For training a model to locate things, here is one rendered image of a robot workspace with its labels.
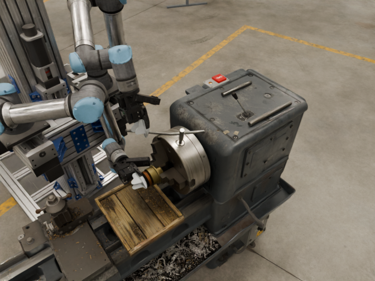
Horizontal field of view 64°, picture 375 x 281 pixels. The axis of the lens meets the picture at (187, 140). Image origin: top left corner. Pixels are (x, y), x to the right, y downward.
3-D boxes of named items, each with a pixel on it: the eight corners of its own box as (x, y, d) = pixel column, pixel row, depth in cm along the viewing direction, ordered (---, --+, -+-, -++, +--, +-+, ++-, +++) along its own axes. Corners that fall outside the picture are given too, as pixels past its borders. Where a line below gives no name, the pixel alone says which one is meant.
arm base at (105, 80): (82, 85, 178) (77, 70, 172) (103, 75, 186) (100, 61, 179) (96, 95, 171) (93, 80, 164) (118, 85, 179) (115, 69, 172)
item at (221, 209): (226, 189, 267) (239, 114, 207) (267, 228, 240) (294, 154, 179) (171, 226, 240) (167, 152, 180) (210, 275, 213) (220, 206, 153)
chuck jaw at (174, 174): (178, 163, 142) (193, 177, 134) (178, 170, 145) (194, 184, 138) (158, 173, 137) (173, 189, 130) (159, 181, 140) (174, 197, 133)
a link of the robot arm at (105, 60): (99, 46, 116) (98, 52, 107) (128, 43, 118) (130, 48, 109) (102, 66, 120) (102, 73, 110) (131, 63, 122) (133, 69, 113)
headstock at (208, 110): (239, 114, 206) (246, 63, 179) (295, 154, 179) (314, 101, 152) (167, 151, 180) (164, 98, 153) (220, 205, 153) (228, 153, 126)
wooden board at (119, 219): (145, 175, 167) (144, 170, 164) (184, 221, 147) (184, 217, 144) (95, 203, 154) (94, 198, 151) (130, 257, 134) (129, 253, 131)
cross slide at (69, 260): (72, 198, 149) (70, 193, 146) (112, 266, 125) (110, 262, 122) (38, 216, 142) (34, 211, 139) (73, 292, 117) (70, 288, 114)
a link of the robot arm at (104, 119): (79, 72, 140) (110, 144, 175) (75, 85, 133) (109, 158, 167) (104, 68, 140) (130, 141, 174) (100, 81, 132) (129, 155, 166)
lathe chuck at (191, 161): (164, 153, 167) (168, 115, 142) (199, 196, 154) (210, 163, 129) (150, 160, 163) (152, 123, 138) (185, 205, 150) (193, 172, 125)
